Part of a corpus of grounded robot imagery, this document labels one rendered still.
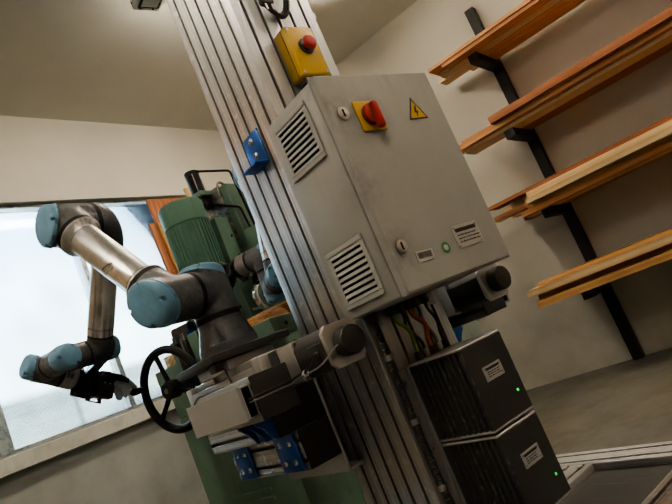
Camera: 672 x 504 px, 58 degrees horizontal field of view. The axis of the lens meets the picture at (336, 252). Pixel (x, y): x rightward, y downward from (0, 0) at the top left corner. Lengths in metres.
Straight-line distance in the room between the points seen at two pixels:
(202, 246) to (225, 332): 0.85
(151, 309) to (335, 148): 0.56
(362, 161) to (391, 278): 0.23
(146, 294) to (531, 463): 0.89
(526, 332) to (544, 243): 0.60
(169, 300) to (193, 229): 0.93
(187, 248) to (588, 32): 2.73
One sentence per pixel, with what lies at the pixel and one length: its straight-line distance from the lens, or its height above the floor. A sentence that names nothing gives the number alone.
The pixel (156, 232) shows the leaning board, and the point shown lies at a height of 1.85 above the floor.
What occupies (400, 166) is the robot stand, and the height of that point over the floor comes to 1.01.
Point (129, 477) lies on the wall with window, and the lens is 3.56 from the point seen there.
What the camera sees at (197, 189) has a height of 1.53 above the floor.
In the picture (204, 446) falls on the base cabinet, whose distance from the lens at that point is 2.31.
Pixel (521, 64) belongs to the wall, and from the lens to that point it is 4.13.
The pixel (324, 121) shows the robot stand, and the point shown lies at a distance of 1.22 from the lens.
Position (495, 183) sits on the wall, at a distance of 4.13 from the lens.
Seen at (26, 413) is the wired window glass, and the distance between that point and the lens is 3.47.
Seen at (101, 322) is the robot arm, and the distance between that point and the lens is 1.90.
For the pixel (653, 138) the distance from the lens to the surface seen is 3.34.
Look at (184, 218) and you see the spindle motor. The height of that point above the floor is 1.39.
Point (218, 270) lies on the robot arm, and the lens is 1.55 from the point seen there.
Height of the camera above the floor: 0.72
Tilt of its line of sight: 9 degrees up
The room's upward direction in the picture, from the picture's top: 23 degrees counter-clockwise
